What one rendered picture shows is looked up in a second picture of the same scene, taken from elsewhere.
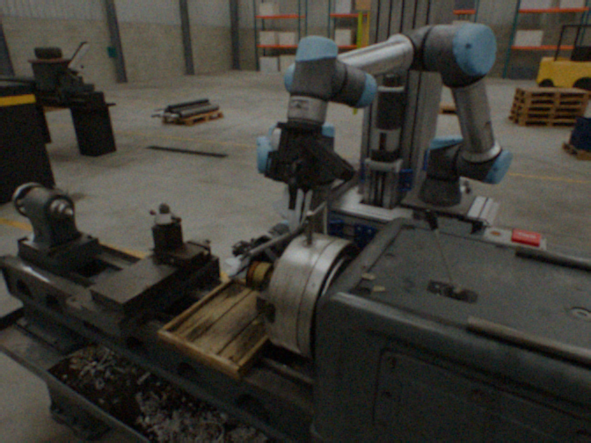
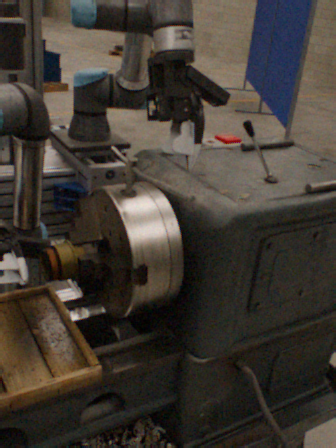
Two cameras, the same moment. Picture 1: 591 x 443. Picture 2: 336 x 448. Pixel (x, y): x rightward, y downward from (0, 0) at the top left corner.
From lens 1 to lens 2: 0.87 m
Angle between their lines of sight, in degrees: 56
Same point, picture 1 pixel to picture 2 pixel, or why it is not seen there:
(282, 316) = (155, 271)
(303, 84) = (185, 14)
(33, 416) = not seen: outside the picture
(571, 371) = not seen: outside the picture
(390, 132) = (21, 72)
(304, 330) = (179, 272)
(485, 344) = (322, 196)
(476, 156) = (138, 84)
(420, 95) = (35, 27)
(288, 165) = (186, 100)
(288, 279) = (147, 231)
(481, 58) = not seen: outside the picture
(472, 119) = (145, 48)
